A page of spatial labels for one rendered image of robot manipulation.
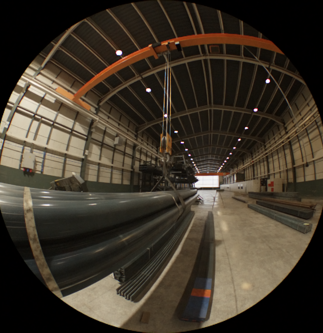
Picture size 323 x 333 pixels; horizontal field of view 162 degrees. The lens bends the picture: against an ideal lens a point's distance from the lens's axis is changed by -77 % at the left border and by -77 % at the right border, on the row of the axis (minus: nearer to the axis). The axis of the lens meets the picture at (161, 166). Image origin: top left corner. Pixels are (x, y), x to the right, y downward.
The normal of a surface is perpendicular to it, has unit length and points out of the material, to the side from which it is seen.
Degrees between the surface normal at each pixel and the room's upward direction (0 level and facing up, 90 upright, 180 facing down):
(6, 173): 90
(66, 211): 49
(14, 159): 90
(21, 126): 90
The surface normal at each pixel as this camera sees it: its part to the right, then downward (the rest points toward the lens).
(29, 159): 0.92, -0.03
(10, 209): 0.72, -0.67
